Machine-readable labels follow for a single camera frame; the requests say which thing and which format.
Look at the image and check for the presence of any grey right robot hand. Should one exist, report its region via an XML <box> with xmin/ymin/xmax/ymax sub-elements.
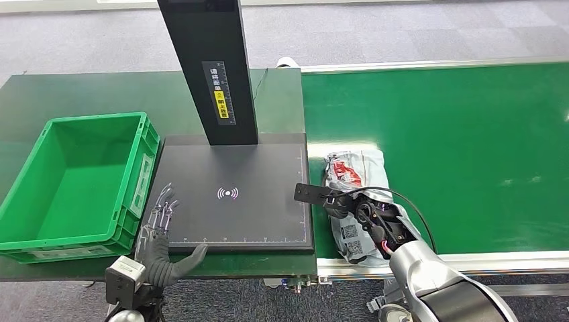
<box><xmin>324</xmin><ymin>194</ymin><xmax>358</xmax><ymax>221</ymax></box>

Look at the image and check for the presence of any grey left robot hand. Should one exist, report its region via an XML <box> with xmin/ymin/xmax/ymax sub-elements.
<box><xmin>133</xmin><ymin>182</ymin><xmax>210</xmax><ymax>288</ymax></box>

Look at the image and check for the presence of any white red mailer package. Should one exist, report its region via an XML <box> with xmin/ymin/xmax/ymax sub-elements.
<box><xmin>323</xmin><ymin>148</ymin><xmax>423</xmax><ymax>268</ymax></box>

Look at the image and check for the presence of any black inbound scanner machine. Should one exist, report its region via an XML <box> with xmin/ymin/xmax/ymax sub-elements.
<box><xmin>141</xmin><ymin>0</ymin><xmax>315</xmax><ymax>255</ymax></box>

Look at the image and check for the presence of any green conveyor belt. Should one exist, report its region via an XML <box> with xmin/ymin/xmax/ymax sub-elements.
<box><xmin>301</xmin><ymin>61</ymin><xmax>569</xmax><ymax>260</ymax></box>

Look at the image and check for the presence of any green plastic crate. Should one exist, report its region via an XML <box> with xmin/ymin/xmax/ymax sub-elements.
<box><xmin>0</xmin><ymin>111</ymin><xmax>161</xmax><ymax>265</ymax></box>

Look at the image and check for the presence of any dark green table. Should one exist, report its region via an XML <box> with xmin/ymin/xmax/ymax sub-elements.
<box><xmin>0</xmin><ymin>67</ymin><xmax>318</xmax><ymax>284</ymax></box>

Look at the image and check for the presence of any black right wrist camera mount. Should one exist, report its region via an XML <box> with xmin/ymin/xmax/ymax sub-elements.
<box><xmin>293</xmin><ymin>182</ymin><xmax>333</xmax><ymax>206</ymax></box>

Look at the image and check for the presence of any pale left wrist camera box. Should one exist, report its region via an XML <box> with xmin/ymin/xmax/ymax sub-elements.
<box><xmin>105</xmin><ymin>255</ymin><xmax>147</xmax><ymax>307</ymax></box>

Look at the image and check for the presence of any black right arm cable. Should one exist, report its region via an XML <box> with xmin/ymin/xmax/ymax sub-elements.
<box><xmin>331</xmin><ymin>186</ymin><xmax>439</xmax><ymax>255</ymax></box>

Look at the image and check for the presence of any thin black cable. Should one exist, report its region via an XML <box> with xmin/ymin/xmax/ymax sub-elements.
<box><xmin>252</xmin><ymin>68</ymin><xmax>269</xmax><ymax>103</ymax></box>

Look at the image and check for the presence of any silver conveyor frame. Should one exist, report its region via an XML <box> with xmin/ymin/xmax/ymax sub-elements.
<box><xmin>262</xmin><ymin>55</ymin><xmax>569</xmax><ymax>299</ymax></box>

